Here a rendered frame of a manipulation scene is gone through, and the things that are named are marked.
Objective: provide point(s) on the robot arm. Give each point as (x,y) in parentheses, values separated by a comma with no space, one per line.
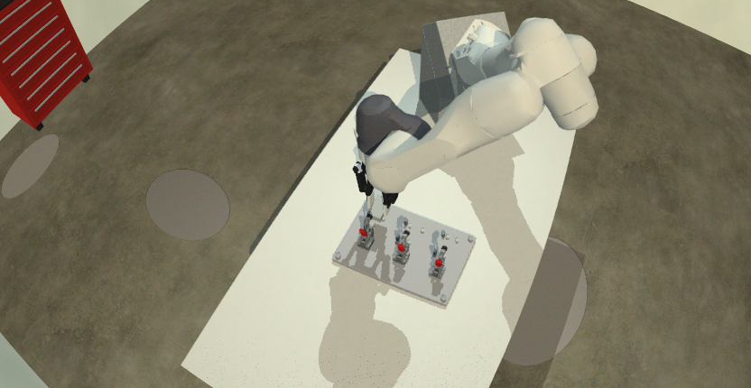
(548,71)

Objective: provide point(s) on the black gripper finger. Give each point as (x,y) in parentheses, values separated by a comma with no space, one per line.
(363,187)
(389,198)

